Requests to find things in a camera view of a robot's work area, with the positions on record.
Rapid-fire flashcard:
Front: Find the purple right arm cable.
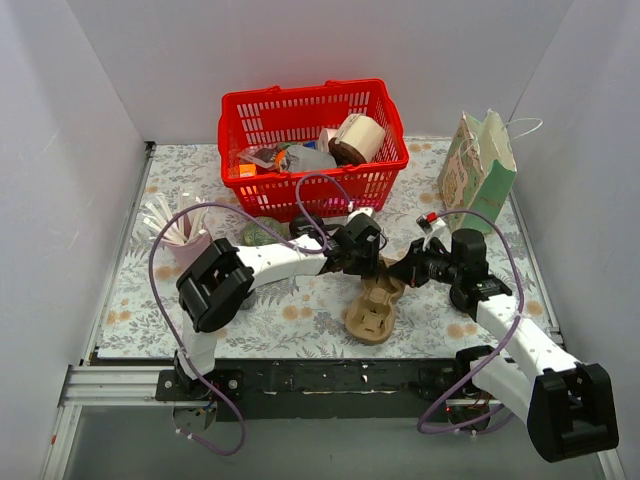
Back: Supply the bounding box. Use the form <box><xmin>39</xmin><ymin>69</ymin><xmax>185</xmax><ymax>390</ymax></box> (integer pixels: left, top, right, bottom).
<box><xmin>417</xmin><ymin>209</ymin><xmax>526</xmax><ymax>435</ymax></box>

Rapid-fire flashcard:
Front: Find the grey foil pouch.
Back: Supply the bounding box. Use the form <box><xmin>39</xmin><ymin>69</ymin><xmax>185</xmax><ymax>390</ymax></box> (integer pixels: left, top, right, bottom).
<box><xmin>275</xmin><ymin>145</ymin><xmax>337</xmax><ymax>173</ymax></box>

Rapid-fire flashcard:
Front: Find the green netted melon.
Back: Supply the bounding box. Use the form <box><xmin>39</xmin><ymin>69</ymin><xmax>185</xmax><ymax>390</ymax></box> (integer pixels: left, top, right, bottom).
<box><xmin>240</xmin><ymin>217</ymin><xmax>290</xmax><ymax>246</ymax></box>

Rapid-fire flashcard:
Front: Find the brown cardboard cup carrier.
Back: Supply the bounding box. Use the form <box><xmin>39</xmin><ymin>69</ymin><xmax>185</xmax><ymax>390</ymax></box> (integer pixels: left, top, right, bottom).
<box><xmin>345</xmin><ymin>257</ymin><xmax>406</xmax><ymax>345</ymax></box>

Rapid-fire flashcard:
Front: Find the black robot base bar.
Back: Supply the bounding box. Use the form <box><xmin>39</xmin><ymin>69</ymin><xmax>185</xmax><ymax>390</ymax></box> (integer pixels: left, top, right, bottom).
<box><xmin>154</xmin><ymin>357</ymin><xmax>516</xmax><ymax>424</ymax></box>

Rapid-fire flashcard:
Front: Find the pink cup of straws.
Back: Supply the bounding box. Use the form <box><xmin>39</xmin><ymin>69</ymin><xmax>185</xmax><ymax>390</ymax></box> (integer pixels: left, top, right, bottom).
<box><xmin>143</xmin><ymin>189</ymin><xmax>211</xmax><ymax>271</ymax></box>

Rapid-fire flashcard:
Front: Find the black paper coffee cup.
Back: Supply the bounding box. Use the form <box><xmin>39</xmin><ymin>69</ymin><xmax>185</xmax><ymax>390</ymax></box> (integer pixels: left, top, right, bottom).
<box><xmin>288</xmin><ymin>213</ymin><xmax>324</xmax><ymax>239</ymax></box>

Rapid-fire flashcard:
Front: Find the green illustrated paper bag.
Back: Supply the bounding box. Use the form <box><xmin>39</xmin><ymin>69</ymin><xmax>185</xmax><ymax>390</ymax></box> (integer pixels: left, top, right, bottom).
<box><xmin>437</xmin><ymin>110</ymin><xmax>517</xmax><ymax>234</ymax></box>

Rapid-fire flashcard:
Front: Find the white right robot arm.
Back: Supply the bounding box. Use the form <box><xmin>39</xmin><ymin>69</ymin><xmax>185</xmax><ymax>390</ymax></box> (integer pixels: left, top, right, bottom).
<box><xmin>388</xmin><ymin>229</ymin><xmax>619</xmax><ymax>463</ymax></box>

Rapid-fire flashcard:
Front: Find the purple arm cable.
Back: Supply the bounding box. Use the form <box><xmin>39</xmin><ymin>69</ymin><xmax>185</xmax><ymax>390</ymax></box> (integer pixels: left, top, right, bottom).
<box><xmin>417</xmin><ymin>209</ymin><xmax>526</xmax><ymax>435</ymax></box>
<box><xmin>148</xmin><ymin>173</ymin><xmax>356</xmax><ymax>455</ymax></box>

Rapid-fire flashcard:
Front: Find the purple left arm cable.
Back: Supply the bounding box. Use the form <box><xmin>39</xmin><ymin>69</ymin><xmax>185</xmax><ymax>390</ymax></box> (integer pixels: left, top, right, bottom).
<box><xmin>148</xmin><ymin>173</ymin><xmax>356</xmax><ymax>455</ymax></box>

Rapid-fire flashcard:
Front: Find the floral patterned table mat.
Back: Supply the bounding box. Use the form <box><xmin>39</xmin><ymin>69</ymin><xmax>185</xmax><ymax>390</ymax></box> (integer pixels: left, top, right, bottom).
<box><xmin>97</xmin><ymin>137</ymin><xmax>559</xmax><ymax>360</ymax></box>

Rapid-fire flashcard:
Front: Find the red plastic shopping basket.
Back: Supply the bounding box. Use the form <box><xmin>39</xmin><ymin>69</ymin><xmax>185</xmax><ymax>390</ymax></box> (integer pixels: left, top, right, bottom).
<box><xmin>218</xmin><ymin>79</ymin><xmax>409</xmax><ymax>221</ymax></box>

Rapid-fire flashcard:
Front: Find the orange snack box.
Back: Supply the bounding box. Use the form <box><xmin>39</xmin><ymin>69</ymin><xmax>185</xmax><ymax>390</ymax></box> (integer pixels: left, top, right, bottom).
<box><xmin>238</xmin><ymin>163</ymin><xmax>257</xmax><ymax>178</ymax></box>

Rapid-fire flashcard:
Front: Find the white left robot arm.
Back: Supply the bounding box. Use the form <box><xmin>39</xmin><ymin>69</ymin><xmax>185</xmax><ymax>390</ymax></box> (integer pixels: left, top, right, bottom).
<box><xmin>174</xmin><ymin>209</ymin><xmax>388</xmax><ymax>400</ymax></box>

